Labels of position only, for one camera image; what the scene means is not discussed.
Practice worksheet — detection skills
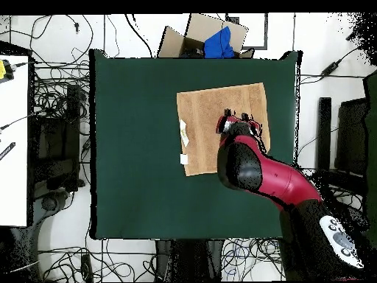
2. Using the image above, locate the tan terry towel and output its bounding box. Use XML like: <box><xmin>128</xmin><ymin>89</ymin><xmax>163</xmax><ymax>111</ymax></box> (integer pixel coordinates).
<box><xmin>175</xmin><ymin>83</ymin><xmax>271</xmax><ymax>177</ymax></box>

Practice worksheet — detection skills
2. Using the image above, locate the black flat strip tool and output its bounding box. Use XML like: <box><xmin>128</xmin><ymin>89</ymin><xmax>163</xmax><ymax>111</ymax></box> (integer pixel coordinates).
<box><xmin>0</xmin><ymin>141</ymin><xmax>16</xmax><ymax>161</ymax></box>

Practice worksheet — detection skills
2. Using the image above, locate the blue garment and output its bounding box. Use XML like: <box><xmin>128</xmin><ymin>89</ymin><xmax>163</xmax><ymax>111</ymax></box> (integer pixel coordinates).
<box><xmin>203</xmin><ymin>26</ymin><xmax>236</xmax><ymax>59</ymax></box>

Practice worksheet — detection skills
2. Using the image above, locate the black upright bar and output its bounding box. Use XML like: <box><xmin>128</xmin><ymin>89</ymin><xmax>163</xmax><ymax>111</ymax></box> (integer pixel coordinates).
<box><xmin>314</xmin><ymin>97</ymin><xmax>333</xmax><ymax>178</ymax></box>

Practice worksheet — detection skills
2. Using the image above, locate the open cardboard box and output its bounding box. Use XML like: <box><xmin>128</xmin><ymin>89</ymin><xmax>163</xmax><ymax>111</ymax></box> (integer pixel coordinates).
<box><xmin>158</xmin><ymin>13</ymin><xmax>255</xmax><ymax>59</ymax></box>

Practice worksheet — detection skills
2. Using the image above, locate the black power adapter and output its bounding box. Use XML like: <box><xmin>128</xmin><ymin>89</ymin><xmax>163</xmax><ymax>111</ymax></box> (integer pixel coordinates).
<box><xmin>320</xmin><ymin>61</ymin><xmax>339</xmax><ymax>77</ymax></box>

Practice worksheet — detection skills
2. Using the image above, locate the dark green table cloth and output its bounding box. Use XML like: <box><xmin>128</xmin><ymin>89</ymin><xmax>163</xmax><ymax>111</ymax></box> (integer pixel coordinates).
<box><xmin>88</xmin><ymin>49</ymin><xmax>301</xmax><ymax>240</ymax></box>

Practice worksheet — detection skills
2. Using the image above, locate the dark green fabric piece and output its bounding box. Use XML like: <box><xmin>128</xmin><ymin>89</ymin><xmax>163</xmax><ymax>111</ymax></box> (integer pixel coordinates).
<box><xmin>362</xmin><ymin>69</ymin><xmax>377</xmax><ymax>249</ymax></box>

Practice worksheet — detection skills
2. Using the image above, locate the black power strip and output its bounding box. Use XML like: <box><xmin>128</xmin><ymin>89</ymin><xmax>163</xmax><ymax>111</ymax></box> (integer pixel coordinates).
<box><xmin>80</xmin><ymin>254</ymin><xmax>94</xmax><ymax>282</ymax></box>

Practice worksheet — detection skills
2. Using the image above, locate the white desk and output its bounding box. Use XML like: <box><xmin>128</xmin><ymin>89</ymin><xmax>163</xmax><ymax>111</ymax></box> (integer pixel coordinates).
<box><xmin>0</xmin><ymin>55</ymin><xmax>29</xmax><ymax>227</ymax></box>

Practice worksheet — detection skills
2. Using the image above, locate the yellow and black device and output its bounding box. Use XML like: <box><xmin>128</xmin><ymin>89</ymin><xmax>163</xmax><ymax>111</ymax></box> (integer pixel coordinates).
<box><xmin>0</xmin><ymin>58</ymin><xmax>15</xmax><ymax>84</ymax></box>

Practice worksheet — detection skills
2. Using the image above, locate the dark square floor frame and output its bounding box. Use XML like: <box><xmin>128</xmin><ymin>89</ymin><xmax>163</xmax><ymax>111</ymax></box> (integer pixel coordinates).
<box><xmin>225</xmin><ymin>13</ymin><xmax>269</xmax><ymax>50</ymax></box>

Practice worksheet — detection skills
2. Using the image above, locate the thick black cable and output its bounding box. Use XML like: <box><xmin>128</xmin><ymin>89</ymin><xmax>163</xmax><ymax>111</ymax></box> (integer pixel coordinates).
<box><xmin>124</xmin><ymin>13</ymin><xmax>155</xmax><ymax>59</ymax></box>

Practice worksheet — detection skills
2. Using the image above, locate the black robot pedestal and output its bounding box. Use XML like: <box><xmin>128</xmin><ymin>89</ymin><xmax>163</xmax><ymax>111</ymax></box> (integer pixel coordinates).
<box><xmin>155</xmin><ymin>239</ymin><xmax>225</xmax><ymax>282</ymax></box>

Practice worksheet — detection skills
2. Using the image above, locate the thin black cable with plug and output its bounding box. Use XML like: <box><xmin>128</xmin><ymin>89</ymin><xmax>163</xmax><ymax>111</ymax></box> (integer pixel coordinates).
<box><xmin>29</xmin><ymin>14</ymin><xmax>95</xmax><ymax>65</ymax></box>

